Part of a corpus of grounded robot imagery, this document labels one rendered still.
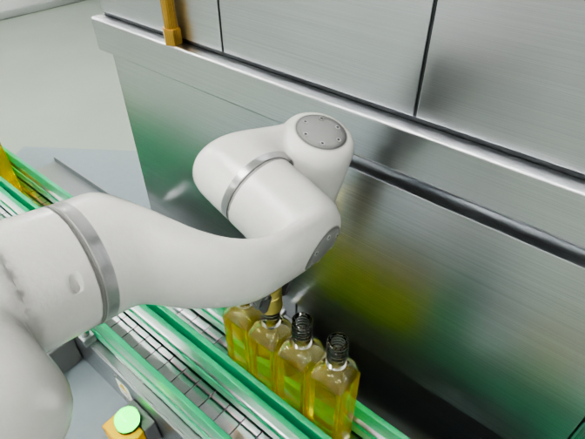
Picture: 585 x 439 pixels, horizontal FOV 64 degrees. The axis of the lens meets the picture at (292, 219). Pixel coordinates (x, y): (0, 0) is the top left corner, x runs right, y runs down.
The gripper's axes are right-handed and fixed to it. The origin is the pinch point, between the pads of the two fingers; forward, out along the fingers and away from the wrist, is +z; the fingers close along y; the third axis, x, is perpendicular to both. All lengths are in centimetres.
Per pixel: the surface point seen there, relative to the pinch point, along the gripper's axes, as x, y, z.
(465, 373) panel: 27.3, -12.2, 2.7
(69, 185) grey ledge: -77, -11, 50
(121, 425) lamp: -9.6, 20.1, 35.1
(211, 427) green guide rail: 4.4, 13.2, 19.5
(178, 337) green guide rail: -11.7, 5.9, 23.9
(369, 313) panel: 11.7, -12.3, 6.3
